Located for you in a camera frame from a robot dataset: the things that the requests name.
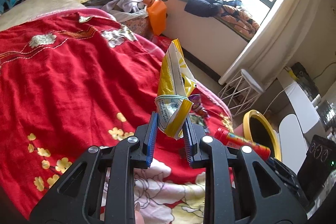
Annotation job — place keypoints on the dark blue jacket on sill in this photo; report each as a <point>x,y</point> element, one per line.
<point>210,8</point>

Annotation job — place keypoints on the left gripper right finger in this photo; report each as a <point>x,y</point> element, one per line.
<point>192,134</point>

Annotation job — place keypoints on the red floral quilt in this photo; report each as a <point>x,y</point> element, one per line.
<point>75,79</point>

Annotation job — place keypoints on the white wire frame stool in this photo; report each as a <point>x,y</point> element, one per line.
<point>241,92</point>

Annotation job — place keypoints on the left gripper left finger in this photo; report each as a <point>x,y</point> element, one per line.
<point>147,135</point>

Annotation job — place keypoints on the yellow rimmed black trash bin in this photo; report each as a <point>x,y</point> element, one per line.
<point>257,128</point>

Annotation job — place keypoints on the person's left hand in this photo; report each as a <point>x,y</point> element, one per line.
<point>138,217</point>

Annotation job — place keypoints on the dark green bag on table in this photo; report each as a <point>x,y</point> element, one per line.
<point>304,80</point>

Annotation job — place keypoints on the lilac garment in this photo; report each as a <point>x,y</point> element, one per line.
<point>124,10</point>

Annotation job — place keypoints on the orange plastic bag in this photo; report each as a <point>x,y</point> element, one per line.
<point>157,13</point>

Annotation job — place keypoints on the white dressing table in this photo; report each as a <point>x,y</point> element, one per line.
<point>303,106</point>

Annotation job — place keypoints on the green dark snack wrapper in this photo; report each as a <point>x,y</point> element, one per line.
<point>197,119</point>

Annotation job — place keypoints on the purple snack wrapper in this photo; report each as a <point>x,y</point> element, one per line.
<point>197,106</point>

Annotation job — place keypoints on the red plastic bag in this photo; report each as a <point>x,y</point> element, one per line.
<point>162,42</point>

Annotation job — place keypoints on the floral fabric basket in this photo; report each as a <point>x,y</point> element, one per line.
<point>140,26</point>

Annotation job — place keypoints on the red colourful candy tube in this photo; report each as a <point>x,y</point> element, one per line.
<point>234,141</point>

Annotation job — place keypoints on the orange patterned blanket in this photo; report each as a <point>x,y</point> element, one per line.
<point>238,20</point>

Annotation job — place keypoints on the cream window curtain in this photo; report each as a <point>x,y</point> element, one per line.
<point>276,41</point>

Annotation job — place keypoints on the yellow white snack bag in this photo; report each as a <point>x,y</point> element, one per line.
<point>176,83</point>

